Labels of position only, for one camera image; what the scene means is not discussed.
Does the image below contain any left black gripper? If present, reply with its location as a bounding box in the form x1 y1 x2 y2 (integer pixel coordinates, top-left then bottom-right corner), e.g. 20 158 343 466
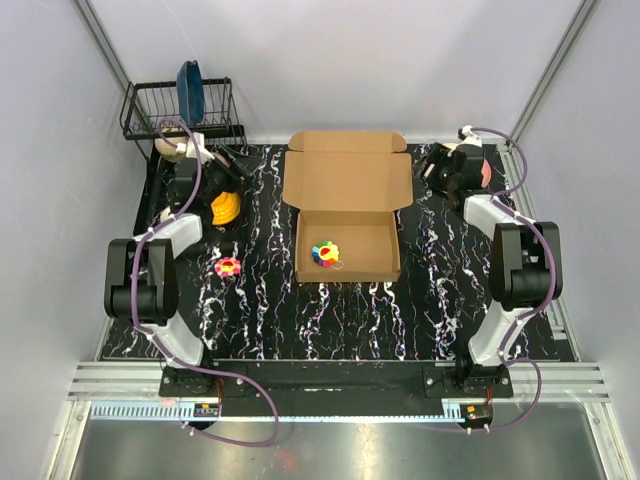
201 145 263 205

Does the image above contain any brown cardboard box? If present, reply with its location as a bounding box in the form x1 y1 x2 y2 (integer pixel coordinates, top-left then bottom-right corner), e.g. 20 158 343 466
282 131 413 283

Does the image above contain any rainbow flower toy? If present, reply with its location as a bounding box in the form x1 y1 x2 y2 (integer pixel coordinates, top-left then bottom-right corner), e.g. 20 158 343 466
311 240 340 268

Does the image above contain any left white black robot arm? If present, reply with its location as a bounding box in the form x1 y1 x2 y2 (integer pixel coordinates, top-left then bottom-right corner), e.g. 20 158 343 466
104 147 252 396

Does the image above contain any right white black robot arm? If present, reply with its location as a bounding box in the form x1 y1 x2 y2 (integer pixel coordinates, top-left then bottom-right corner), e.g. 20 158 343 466
416 141 563 397

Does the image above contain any yellow ribbed bowl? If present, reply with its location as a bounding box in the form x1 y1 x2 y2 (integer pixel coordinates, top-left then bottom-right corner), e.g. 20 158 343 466
210 192 241 226

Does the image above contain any pink cream round plate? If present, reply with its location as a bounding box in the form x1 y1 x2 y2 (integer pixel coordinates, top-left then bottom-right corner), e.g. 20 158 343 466
481 159 492 189

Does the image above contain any black tray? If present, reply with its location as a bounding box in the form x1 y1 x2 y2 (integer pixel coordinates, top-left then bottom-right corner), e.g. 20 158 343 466
134 144 258 236

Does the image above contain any beige mug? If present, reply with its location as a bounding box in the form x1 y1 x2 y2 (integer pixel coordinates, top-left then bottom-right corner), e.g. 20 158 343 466
154 127 189 163

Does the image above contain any white flower shaped cup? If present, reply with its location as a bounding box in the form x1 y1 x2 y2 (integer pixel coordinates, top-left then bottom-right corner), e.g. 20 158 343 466
159 207 173 223

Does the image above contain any pink flower toy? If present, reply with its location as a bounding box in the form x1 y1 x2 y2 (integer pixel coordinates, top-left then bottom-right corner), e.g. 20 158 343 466
214 257 241 278

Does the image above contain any blue plate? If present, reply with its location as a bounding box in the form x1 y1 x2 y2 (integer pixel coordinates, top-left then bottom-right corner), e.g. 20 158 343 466
176 60 206 127

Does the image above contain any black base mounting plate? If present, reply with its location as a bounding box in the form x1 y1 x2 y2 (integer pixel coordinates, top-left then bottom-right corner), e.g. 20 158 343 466
159 360 513 418

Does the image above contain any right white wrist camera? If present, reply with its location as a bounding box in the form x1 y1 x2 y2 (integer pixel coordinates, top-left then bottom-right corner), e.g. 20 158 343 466
458 125 483 148

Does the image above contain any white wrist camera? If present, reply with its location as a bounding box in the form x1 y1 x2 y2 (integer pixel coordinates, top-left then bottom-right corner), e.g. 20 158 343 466
458 125 483 148
175 133 214 164

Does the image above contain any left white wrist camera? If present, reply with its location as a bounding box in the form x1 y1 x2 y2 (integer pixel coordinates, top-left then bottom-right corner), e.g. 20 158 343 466
175 133 214 164

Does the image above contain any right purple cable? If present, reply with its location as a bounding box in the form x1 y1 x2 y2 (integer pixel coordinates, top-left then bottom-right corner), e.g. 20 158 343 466
399 125 557 434

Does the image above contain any black wire dish rack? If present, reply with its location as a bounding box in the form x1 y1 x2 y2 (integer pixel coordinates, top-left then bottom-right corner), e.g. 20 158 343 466
119 77 246 148

